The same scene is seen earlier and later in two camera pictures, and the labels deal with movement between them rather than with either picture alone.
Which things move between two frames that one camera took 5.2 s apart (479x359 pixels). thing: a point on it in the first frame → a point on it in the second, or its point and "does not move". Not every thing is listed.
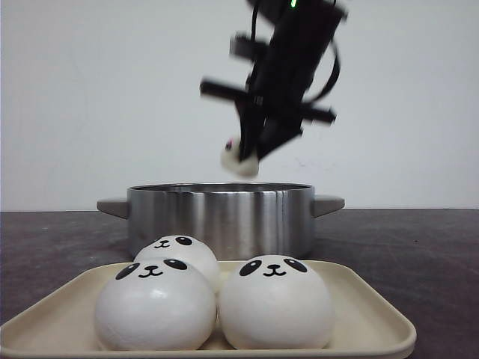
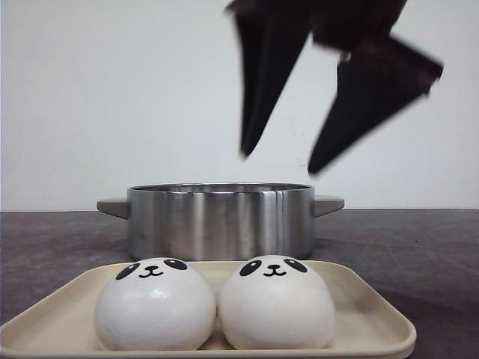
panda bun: (156, 304) does not move
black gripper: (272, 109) → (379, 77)
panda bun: (275, 303) does not move
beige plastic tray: (368, 323) does not move
